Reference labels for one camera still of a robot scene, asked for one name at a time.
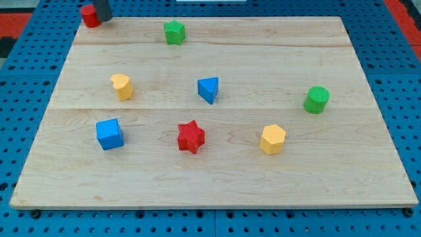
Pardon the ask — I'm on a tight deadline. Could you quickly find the red star block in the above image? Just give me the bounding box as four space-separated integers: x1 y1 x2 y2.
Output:
177 120 205 154

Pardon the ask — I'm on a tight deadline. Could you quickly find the blue cube block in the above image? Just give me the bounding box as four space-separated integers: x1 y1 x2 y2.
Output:
95 118 124 150

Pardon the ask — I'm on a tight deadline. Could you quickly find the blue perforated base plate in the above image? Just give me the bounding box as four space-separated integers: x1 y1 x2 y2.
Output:
1 0 420 236

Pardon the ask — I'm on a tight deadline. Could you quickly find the red cylinder block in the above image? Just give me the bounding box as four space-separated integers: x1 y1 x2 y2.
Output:
80 5 101 28

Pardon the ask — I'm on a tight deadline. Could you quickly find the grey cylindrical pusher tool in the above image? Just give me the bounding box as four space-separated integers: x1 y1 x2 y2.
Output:
93 0 112 22

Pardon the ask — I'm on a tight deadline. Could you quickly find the yellow heart block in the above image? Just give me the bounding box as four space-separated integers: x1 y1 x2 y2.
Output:
111 74 134 101

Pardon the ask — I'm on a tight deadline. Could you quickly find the blue triangle block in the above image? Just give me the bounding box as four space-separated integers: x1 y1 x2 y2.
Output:
197 77 219 105

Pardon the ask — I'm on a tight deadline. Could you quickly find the green cylinder block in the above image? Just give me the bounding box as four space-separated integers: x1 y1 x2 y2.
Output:
303 86 330 114

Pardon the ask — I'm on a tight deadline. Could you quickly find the yellow hexagon block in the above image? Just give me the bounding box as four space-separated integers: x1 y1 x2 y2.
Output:
259 124 286 155

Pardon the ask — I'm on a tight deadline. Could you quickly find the green star block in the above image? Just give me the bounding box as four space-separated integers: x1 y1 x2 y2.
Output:
163 20 186 45

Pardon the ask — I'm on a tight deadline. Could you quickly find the light wooden board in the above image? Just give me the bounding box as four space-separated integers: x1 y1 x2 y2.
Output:
10 16 418 210

